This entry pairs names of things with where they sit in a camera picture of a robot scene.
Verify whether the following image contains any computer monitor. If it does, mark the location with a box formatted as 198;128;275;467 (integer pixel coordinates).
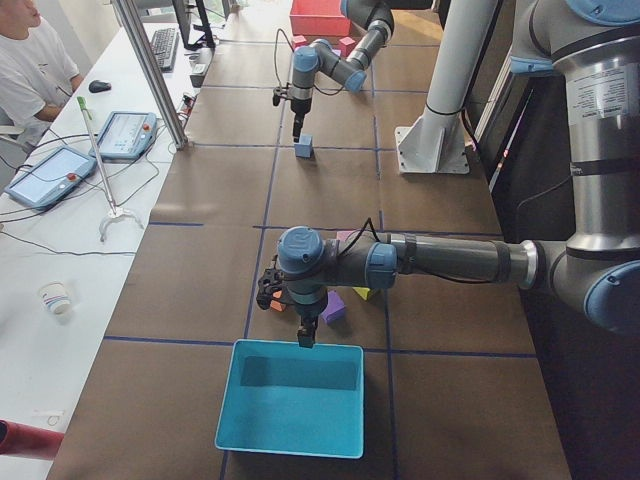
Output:
172;0;216;51

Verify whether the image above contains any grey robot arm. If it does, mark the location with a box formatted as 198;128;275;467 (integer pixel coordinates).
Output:
256;1;639;348
288;1;394;143

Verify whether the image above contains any dark pink foam block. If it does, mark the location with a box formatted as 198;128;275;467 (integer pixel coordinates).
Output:
292;35;308;50

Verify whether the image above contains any paper cup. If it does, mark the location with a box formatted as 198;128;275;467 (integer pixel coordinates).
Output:
38;282;71;315

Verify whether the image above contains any reacher grabber tool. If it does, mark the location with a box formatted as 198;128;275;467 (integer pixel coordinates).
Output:
76;96;143;243

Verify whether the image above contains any purple foam block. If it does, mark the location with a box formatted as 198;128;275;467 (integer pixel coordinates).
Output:
321;290;346;324

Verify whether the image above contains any black keyboard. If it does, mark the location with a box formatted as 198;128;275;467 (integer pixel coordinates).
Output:
150;28;178;72

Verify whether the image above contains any teach pendant tablet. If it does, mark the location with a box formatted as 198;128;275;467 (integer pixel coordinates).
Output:
97;111;158;163
4;146;97;210

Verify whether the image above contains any orange foam block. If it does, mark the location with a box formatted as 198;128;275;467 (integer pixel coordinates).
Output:
270;298;288;312

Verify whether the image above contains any aluminium frame post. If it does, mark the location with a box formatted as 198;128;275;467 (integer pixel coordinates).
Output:
112;0;188;151

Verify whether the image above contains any red cylinder object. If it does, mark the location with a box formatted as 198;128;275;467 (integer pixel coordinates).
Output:
1;420;64;460

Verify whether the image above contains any teal plastic bin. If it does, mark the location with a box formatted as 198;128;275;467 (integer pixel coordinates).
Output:
215;339;365;459

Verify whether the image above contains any red plastic bin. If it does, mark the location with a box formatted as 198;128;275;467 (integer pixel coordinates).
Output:
289;0;351;37

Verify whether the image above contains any light blue foam block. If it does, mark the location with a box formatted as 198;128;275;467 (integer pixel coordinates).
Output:
294;133;314;159

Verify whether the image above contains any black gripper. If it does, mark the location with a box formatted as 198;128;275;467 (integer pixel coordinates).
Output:
297;315;318;348
292;98;311;138

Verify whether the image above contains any seated person white shirt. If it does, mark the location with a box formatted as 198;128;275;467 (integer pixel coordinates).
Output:
1;1;83;147

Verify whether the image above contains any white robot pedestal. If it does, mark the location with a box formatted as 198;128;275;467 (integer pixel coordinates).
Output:
395;0;499;174

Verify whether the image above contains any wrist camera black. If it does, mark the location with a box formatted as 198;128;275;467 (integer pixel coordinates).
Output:
256;254;286;310

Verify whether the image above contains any black computer mouse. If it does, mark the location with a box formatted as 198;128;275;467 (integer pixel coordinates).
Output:
88;80;112;93

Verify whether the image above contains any yellow foam block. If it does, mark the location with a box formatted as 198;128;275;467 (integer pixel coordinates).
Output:
353;287;380;301

